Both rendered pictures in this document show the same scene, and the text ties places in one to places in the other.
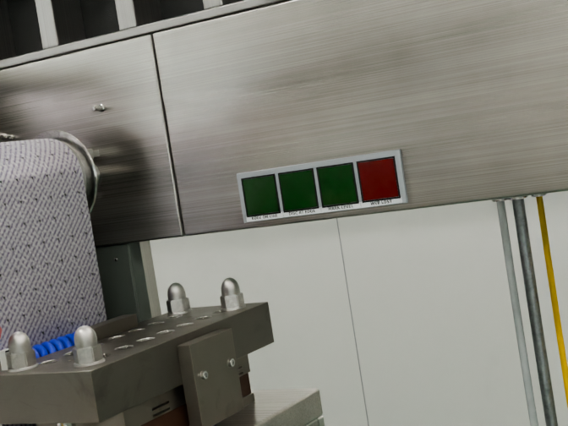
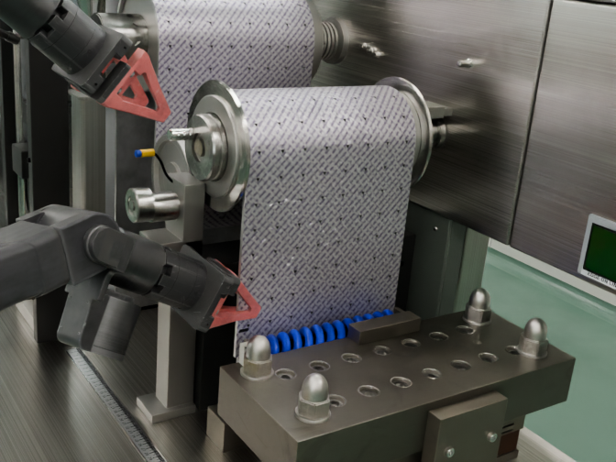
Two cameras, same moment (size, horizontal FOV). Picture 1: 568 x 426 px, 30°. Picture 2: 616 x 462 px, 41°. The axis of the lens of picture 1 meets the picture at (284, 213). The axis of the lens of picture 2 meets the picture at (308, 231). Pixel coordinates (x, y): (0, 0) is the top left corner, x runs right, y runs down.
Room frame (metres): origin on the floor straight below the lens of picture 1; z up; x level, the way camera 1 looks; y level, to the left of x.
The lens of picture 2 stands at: (0.57, -0.04, 1.48)
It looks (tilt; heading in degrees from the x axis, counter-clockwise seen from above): 19 degrees down; 25
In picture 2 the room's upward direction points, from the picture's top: 5 degrees clockwise
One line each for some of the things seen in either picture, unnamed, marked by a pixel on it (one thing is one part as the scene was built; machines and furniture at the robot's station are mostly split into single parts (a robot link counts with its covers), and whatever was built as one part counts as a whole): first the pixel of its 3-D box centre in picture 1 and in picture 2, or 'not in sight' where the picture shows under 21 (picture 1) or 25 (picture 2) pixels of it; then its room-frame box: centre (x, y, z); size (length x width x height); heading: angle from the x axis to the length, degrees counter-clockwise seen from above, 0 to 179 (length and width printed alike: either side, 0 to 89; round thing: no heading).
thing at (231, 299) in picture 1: (231, 292); (534, 335); (1.50, 0.09, 1.05); 0.04 x 0.04 x 0.04
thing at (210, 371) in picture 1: (213, 378); (463, 448); (1.35, 0.12, 0.96); 0.10 x 0.03 x 0.11; 150
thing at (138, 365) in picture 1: (144, 357); (403, 384); (1.39, 0.21, 1.00); 0.40 x 0.16 x 0.06; 150
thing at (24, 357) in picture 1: (20, 350); (258, 354); (1.26, 0.34, 1.05); 0.04 x 0.04 x 0.04
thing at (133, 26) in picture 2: not in sight; (117, 38); (1.44, 0.68, 1.33); 0.06 x 0.06 x 0.06; 60
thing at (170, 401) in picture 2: not in sight; (167, 300); (1.32, 0.50, 1.05); 0.06 x 0.05 x 0.31; 150
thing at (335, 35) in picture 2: not in sight; (316, 40); (1.71, 0.52, 1.33); 0.07 x 0.07 x 0.07; 60
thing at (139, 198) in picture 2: not in sight; (139, 204); (1.28, 0.52, 1.18); 0.04 x 0.02 x 0.04; 60
